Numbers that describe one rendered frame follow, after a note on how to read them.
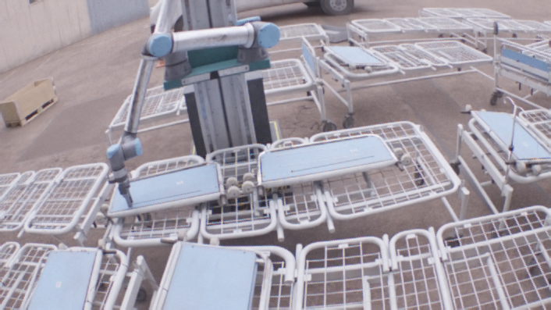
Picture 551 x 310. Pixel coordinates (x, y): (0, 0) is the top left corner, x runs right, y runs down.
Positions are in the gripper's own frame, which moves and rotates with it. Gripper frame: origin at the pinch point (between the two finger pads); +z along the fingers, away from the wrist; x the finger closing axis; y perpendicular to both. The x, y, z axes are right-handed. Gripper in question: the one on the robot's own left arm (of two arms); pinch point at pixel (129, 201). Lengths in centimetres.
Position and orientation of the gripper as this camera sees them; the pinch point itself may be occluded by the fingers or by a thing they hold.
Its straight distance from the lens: 234.0
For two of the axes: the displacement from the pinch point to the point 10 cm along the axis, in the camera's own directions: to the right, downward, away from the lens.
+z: 1.4, 8.9, 4.3
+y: 9.7, -2.1, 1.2
